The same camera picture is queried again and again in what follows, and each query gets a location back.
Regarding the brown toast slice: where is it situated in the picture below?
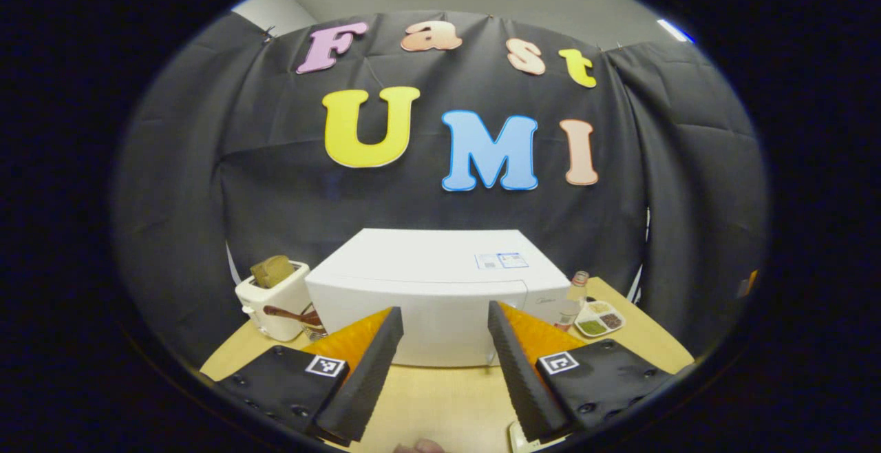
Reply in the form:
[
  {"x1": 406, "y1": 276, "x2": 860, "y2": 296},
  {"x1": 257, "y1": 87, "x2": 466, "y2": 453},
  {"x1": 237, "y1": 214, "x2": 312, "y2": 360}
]
[{"x1": 249, "y1": 255, "x2": 296, "y2": 289}]

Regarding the pale green plate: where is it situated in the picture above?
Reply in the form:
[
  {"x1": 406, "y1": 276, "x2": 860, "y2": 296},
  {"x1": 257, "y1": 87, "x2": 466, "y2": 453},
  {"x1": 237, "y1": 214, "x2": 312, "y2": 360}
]
[{"x1": 508, "y1": 420, "x2": 566, "y2": 452}]

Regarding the small clear labelled bottle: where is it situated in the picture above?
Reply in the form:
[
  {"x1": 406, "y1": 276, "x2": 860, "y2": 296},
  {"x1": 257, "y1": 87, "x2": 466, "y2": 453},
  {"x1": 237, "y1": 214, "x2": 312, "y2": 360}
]
[{"x1": 555, "y1": 271, "x2": 591, "y2": 333}]

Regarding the white divided bean dish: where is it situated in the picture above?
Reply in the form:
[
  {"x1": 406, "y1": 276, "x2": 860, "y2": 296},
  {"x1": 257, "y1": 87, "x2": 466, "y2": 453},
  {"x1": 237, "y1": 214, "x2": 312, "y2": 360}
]
[{"x1": 573, "y1": 299, "x2": 626, "y2": 339}]

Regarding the ceiling light strip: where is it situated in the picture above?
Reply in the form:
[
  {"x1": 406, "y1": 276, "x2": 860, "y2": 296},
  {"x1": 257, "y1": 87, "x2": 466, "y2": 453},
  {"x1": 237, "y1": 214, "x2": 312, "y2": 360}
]
[{"x1": 657, "y1": 18, "x2": 696, "y2": 45}]

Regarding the white toaster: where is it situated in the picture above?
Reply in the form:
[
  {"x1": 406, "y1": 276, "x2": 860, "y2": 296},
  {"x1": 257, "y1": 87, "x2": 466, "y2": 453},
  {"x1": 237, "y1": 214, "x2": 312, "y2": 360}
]
[{"x1": 235, "y1": 260, "x2": 312, "y2": 343}]

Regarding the brown wooden spoon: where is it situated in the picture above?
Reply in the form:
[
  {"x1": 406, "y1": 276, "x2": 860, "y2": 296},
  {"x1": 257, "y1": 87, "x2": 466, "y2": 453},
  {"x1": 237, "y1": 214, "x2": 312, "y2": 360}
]
[{"x1": 262, "y1": 304, "x2": 322, "y2": 327}]

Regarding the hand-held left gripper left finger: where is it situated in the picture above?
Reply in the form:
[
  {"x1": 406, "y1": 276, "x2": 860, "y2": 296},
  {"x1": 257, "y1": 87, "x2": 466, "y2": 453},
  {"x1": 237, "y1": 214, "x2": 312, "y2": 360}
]
[{"x1": 213, "y1": 306, "x2": 405, "y2": 444}]

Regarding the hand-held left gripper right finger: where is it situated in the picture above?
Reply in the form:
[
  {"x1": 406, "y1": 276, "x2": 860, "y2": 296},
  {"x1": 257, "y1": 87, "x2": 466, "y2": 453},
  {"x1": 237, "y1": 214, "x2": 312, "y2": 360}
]
[{"x1": 487, "y1": 300, "x2": 679, "y2": 444}]

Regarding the white microwave oven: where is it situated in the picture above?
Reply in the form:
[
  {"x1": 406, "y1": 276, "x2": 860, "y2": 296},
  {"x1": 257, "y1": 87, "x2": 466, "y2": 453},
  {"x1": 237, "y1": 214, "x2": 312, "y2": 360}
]
[{"x1": 305, "y1": 228, "x2": 573, "y2": 369}]

